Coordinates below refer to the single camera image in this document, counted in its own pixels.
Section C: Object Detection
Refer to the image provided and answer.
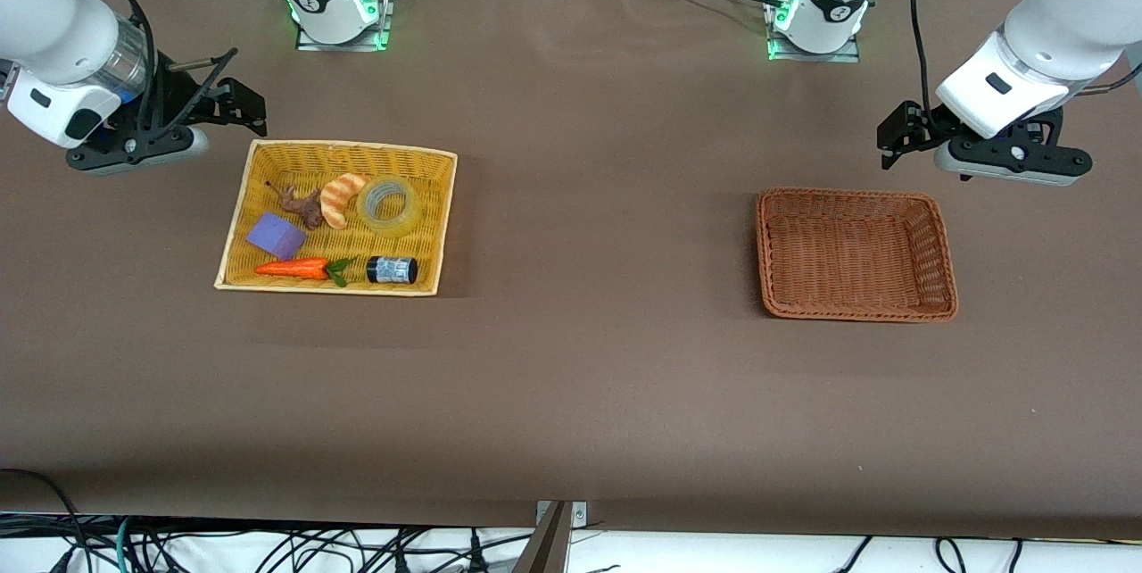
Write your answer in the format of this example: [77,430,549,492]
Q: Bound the clear tape roll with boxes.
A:
[356,174,424,239]

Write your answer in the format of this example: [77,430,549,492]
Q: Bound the yellow wicker basket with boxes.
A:
[214,139,459,297]

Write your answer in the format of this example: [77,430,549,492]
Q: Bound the brown wicker basket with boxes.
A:
[756,187,960,324]

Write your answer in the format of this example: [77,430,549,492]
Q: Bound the brown toy figure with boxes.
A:
[268,183,327,230]

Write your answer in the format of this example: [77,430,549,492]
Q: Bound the purple foam block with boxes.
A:
[245,212,307,262]

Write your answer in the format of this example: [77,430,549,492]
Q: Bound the toy croissant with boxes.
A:
[319,172,371,230]

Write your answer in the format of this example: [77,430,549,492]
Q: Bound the orange toy carrot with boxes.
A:
[254,256,356,288]

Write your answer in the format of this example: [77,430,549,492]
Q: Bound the small black labelled jar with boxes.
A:
[367,255,419,286]

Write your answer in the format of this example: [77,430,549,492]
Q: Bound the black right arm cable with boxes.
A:
[85,0,240,145]

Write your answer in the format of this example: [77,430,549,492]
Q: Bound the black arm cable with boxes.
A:
[85,0,240,145]
[908,0,938,132]

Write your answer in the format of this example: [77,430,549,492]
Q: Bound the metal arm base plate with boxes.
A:
[765,0,863,63]
[294,0,394,53]

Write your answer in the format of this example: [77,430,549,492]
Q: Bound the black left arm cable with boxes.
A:
[908,0,938,132]

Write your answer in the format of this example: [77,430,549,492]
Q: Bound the black looped floor cable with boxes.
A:
[0,468,90,573]

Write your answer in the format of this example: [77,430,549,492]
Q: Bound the teal floor cable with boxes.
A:
[113,516,137,573]

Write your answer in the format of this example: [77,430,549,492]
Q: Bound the small metal table bracket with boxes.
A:
[535,500,590,527]

